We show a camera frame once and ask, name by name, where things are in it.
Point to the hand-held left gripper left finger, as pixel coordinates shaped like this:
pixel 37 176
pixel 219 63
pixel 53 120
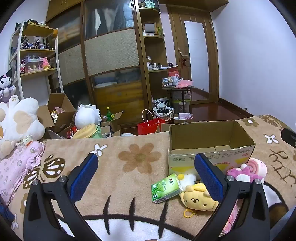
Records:
pixel 83 178

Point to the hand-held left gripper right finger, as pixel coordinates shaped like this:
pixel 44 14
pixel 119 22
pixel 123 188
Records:
pixel 209 178

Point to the white tissue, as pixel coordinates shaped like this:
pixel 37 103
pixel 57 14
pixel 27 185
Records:
pixel 188 179

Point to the pink and white plush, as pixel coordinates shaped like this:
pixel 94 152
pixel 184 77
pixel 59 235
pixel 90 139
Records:
pixel 252 168

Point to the printed cardboard box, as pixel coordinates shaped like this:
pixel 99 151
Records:
pixel 185 139

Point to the green tissue pack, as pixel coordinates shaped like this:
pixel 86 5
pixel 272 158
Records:
pixel 165 190

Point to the pink plastic packet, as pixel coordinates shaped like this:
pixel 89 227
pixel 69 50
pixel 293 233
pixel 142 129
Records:
pixel 232 217

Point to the yellow and green frog hat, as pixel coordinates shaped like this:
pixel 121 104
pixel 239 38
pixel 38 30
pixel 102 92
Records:
pixel 86 132

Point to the small brown cardboard box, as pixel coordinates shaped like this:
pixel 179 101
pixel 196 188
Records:
pixel 115 129

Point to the white round plush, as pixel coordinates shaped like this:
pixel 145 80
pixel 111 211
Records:
pixel 85 118

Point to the pink patterned box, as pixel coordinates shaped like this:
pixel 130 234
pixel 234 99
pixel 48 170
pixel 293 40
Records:
pixel 182 117

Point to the pink floral cloth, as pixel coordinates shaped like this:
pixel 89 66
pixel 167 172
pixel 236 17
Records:
pixel 16 166

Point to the green glass bottle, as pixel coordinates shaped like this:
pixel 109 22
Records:
pixel 108 114

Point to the red paper bag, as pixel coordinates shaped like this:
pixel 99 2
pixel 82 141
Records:
pixel 150 127

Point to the clear storage bin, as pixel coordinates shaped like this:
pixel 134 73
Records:
pixel 181 105

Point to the large plain cardboard box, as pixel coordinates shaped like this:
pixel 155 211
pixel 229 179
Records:
pixel 60 102

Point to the large white cat plush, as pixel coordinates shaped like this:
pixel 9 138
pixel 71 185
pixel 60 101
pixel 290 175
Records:
pixel 23 120

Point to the black and white bag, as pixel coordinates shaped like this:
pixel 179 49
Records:
pixel 161 106

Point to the small folding table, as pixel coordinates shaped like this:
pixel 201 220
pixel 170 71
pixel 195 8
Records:
pixel 182 89

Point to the red box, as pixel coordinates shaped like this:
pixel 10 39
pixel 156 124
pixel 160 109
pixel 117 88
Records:
pixel 173 72

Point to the small pink figure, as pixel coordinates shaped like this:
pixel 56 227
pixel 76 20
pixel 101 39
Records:
pixel 45 63

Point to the black and purple rabbit plush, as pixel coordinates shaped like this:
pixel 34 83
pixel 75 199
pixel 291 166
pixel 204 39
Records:
pixel 5 81

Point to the row of dark figurines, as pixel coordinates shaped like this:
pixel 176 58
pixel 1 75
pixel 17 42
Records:
pixel 34 44

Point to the white and wood shelf rack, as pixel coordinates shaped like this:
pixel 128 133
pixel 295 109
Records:
pixel 39 30

